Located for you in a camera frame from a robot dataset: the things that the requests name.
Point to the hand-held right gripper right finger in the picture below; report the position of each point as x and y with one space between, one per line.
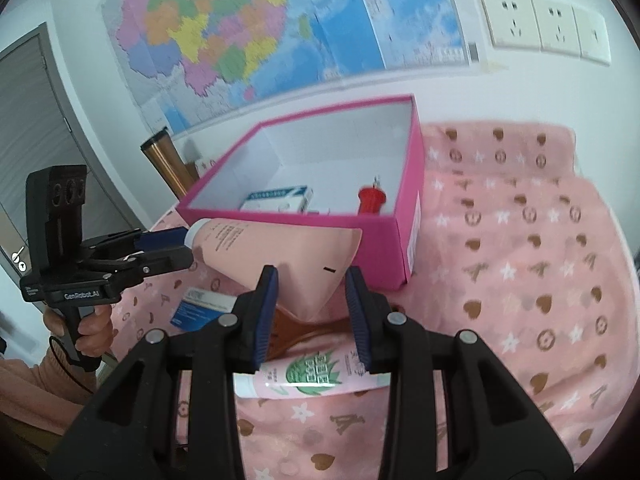
356 310

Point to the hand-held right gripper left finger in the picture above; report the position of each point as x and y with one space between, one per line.
265 310

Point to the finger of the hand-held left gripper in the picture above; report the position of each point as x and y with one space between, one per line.
170 258
165 240

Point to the white and dark blue medicine box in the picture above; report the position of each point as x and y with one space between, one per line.
200 310

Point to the pink tube with white cap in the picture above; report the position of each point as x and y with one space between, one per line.
280 250

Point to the pink cardboard box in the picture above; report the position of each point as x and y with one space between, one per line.
385 250

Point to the pink tube with green leaf print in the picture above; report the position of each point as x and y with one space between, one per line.
310 371

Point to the red corkscrew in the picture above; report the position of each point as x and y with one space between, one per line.
371 201

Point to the teal striped medicine box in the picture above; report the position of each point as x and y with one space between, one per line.
275 199

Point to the person's left forearm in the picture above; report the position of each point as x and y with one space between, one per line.
35 390

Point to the person's left hand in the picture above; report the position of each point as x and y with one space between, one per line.
95 327

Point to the brown shiny object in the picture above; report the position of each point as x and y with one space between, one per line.
296 334

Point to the gold tumbler with black lid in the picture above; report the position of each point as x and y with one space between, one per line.
167 160

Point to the cream patterned cloth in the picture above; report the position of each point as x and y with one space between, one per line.
205 166

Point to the grey door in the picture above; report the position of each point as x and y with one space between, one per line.
45 125

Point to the pink patterned blanket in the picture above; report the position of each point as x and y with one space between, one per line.
525 285

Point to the colourful wall map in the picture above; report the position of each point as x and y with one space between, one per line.
225 35

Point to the white wall socket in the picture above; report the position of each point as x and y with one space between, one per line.
592 37
557 27
510 20

